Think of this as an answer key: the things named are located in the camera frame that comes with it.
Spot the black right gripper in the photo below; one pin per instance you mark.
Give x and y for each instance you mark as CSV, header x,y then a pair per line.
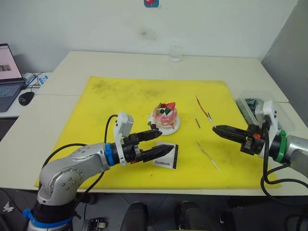
x,y
252,144

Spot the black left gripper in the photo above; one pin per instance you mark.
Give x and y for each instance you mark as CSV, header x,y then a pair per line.
x,y
131,150

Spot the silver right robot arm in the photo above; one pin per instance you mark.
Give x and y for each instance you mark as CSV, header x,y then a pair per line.
x,y
297,151

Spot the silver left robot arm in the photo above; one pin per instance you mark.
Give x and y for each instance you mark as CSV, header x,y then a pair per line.
x,y
72,166

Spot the dark match stick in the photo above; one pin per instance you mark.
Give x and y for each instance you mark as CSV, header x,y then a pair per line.
x,y
209,115
198,122

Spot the pink cake with fruit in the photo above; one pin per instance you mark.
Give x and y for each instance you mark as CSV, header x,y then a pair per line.
x,y
165,116

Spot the white round plate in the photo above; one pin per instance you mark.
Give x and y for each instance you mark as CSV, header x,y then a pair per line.
x,y
174,128

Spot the pale twisted candle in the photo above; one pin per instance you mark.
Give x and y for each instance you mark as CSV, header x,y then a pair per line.
x,y
209,156

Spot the red twisted candle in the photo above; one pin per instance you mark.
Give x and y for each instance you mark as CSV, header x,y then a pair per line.
x,y
202,108

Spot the yellow foam mat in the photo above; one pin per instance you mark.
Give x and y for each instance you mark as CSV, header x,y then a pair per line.
x,y
120,108

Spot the clear plastic container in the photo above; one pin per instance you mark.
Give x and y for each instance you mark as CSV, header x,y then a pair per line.
x,y
286,106

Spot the dark rounded shape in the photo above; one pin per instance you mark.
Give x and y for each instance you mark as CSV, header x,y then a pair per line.
x,y
137,216
190,216

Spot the clear drinking glass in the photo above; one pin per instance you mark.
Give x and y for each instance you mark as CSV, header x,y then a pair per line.
x,y
175,54

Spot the blue white tag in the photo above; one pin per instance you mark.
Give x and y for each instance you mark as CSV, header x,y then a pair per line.
x,y
43,79

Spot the black computer mouse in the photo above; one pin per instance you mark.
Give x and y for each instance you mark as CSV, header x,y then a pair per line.
x,y
26,98

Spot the white power adapter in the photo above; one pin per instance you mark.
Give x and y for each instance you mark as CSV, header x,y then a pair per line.
x,y
27,77

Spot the open laptop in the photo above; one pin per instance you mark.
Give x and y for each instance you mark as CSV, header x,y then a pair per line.
x,y
9,79

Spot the crumpled white paper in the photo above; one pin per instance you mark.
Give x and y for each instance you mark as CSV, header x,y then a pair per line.
x,y
7,207

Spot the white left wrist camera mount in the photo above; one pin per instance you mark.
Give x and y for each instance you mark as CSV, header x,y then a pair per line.
x,y
124,124

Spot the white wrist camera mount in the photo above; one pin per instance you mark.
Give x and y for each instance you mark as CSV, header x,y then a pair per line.
x,y
272,113
124,124

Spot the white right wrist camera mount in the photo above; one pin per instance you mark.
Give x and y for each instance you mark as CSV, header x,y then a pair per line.
x,y
272,113

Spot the red blue wall sticker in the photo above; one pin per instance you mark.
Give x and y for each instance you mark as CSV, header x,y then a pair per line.
x,y
151,3

